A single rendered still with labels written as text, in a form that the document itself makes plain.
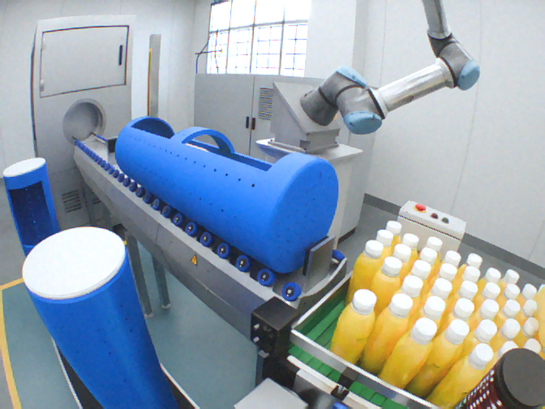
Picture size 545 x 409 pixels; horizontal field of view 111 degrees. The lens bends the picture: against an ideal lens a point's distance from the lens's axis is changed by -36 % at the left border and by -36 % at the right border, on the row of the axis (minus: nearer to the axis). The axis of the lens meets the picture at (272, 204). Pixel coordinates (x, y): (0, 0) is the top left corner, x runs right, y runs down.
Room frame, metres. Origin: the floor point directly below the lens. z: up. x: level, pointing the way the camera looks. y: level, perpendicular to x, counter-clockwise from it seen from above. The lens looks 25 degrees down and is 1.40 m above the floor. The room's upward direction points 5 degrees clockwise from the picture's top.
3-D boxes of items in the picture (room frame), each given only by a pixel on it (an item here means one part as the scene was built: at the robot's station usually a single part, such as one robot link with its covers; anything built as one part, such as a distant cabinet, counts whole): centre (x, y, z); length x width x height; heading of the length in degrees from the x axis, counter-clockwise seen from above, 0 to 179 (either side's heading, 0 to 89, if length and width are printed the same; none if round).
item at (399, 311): (0.34, -0.23, 1.07); 0.04 x 0.04 x 0.02
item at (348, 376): (0.26, -0.15, 0.94); 0.03 x 0.02 x 0.08; 51
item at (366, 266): (0.52, -0.23, 0.98); 0.07 x 0.07 x 0.17
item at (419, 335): (0.28, -0.26, 1.07); 0.04 x 0.04 x 0.02
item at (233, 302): (1.24, 0.69, 0.79); 2.17 x 0.29 x 0.34; 51
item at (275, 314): (0.39, -0.03, 0.95); 0.10 x 0.07 x 0.10; 141
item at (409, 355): (0.28, -0.26, 0.98); 0.07 x 0.07 x 0.17
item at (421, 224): (0.67, -0.46, 1.05); 0.20 x 0.10 x 0.10; 51
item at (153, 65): (1.78, 0.82, 0.85); 0.06 x 0.06 x 1.70; 51
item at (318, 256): (0.58, -0.12, 0.99); 0.10 x 0.02 x 0.12; 141
